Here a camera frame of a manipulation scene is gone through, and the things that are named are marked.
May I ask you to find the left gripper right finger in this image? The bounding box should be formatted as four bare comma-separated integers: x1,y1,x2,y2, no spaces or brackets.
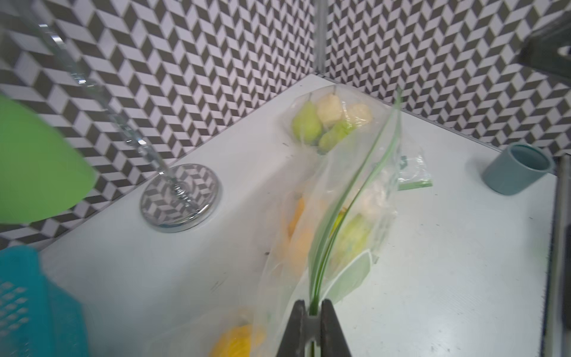
320,299,352,357

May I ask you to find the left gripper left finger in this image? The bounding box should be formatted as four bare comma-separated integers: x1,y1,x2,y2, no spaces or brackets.
276,300,309,357

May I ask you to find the yellow pear middle bag upper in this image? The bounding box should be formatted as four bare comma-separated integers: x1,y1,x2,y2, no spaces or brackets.
287,197,305,241

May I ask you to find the green plastic wine glass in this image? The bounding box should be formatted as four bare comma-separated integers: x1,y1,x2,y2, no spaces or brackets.
1,96,98,225

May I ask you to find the green pear bag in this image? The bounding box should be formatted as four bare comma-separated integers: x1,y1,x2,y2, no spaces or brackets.
318,120,356,154
330,214,373,270
291,101,323,144

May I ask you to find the yellow pear bag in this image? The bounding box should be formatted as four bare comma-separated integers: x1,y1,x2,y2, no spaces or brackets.
209,324,266,357
285,228,315,276
287,197,305,241

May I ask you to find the yellow pear middle bag lower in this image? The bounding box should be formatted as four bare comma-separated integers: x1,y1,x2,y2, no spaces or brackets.
285,228,315,276

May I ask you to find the chrome glass holder stand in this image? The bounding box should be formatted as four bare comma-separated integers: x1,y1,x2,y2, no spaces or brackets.
9,1,222,233

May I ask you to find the cream pear bag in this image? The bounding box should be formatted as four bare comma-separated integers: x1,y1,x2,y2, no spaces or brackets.
316,93,343,128
345,103,373,127

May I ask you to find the teal plastic basket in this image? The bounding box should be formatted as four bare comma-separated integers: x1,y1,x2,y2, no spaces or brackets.
1,245,89,356

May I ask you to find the zip-top bag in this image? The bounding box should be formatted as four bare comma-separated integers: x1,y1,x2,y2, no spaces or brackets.
144,306,267,356
251,96,402,356
280,85,433,190

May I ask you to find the cream pear far bag upper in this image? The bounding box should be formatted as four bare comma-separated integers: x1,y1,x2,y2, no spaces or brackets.
316,93,343,128

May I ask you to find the cream pear far bag right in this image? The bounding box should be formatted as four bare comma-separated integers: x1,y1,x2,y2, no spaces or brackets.
345,103,373,127

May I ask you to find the grey-blue cup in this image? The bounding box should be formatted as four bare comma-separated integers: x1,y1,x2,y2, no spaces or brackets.
482,143,556,196

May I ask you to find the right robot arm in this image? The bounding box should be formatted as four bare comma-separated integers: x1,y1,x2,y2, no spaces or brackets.
516,11,570,86

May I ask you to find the yellow pear left bag lower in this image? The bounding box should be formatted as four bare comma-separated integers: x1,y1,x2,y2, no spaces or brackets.
209,324,266,357

